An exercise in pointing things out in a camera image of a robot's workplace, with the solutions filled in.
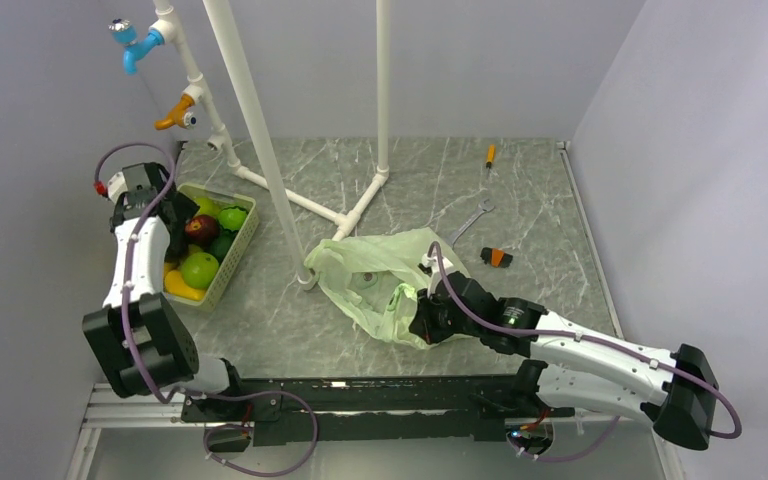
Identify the orange handle screwdriver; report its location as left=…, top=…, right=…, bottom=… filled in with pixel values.
left=484, top=144, right=496, bottom=170

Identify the silver wrench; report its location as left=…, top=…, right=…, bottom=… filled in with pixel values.
left=447, top=198, right=495, bottom=246

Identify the blue faucet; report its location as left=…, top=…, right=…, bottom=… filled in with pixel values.
left=108, top=18, right=165, bottom=75

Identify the yellow-green fake lime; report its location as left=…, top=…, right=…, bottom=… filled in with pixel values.
left=194, top=196, right=221, bottom=219

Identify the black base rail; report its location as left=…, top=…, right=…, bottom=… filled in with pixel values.
left=181, top=375, right=574, bottom=446

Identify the white PVC pipe frame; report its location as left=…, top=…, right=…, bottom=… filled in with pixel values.
left=152, top=0, right=392, bottom=291

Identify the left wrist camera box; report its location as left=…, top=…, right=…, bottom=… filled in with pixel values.
left=93, top=162, right=169, bottom=203

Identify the orange faucet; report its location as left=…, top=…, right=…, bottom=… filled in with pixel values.
left=154, top=93, right=197, bottom=131

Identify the bright green fake apple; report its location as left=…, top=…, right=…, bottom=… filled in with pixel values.
left=178, top=252, right=220, bottom=290

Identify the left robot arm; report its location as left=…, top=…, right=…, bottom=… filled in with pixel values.
left=82, top=162, right=248, bottom=420

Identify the black orange small tool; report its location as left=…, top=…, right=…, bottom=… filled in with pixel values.
left=480, top=247, right=513, bottom=268

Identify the green plastic basket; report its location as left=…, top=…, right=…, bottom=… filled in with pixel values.
left=163, top=182, right=260, bottom=312

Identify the dark red fake apple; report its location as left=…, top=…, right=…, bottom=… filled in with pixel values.
left=184, top=214, right=221, bottom=248

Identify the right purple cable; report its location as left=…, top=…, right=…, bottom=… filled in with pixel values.
left=426, top=241, right=743, bottom=464

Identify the light green plastic bag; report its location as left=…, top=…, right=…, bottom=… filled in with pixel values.
left=304, top=228, right=468, bottom=350

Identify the yellow fake mango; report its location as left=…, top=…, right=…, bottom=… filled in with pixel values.
left=163, top=269, right=206, bottom=302

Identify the green fake watermelon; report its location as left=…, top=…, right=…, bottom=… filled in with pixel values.
left=217, top=206, right=248, bottom=232

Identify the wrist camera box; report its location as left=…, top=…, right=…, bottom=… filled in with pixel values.
left=93, top=162, right=169, bottom=203
left=419, top=253, right=457, bottom=297

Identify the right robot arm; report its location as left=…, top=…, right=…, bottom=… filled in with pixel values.
left=409, top=272, right=719, bottom=451

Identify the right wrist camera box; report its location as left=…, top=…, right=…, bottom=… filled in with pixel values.
left=419, top=253, right=457, bottom=297

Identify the dark green fake avocado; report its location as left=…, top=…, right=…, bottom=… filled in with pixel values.
left=206, top=232, right=235, bottom=263

